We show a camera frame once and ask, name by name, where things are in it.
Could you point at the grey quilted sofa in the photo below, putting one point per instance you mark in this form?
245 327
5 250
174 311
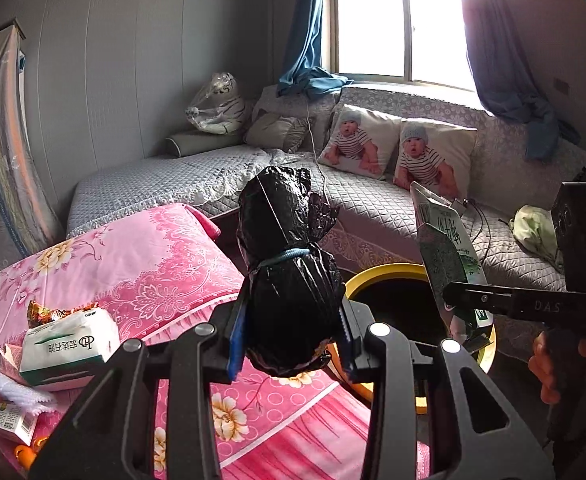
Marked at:
173 172

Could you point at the leaning printed panel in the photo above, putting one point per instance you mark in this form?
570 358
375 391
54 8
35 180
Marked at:
3 150

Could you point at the small orange object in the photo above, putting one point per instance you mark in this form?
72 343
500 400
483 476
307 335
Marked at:
25 455

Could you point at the wall socket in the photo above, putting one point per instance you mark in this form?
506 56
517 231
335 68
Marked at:
562 86

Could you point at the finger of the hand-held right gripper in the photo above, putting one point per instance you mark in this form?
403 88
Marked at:
478 297
477 344

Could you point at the black plastic bag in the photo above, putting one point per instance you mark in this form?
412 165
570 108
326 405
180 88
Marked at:
283 240

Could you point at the window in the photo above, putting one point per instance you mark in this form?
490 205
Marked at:
398 20

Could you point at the white green tissue pack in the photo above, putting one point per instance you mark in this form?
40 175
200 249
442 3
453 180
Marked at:
68 345

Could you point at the grey cushion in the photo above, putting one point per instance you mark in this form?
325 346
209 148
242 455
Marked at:
278 132

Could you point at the blue curtain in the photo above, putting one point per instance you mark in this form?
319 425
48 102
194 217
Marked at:
503 60
308 35

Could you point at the grey bolster pillow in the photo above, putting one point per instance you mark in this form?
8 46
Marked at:
198 144

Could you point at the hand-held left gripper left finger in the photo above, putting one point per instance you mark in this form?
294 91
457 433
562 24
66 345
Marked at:
235 346

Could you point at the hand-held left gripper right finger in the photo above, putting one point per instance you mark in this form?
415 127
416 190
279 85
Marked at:
346 342

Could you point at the green white milk carton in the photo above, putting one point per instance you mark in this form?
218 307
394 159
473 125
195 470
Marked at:
443 250

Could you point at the white fuzzy brush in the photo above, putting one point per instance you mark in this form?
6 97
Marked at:
8 390

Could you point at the orange noodle snack packet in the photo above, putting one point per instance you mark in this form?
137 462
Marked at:
40 314

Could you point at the white power strip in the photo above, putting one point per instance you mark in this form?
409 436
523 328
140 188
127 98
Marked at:
465 205

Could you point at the small white green carton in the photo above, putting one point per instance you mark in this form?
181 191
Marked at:
10 422

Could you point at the pink floral tablecloth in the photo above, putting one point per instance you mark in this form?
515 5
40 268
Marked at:
138 260

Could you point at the yellow trash bin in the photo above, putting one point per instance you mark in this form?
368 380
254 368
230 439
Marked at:
368 274

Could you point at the pink paper box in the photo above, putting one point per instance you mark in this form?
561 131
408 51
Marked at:
9 365

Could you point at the person's right hand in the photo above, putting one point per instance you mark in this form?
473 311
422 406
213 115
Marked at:
543 365

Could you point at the baby print pillow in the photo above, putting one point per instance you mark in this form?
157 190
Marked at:
433 160
358 140

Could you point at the light green cloth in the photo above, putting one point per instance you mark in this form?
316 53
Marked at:
533 230

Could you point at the tiger plush in plastic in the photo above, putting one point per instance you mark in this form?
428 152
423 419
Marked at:
218 105

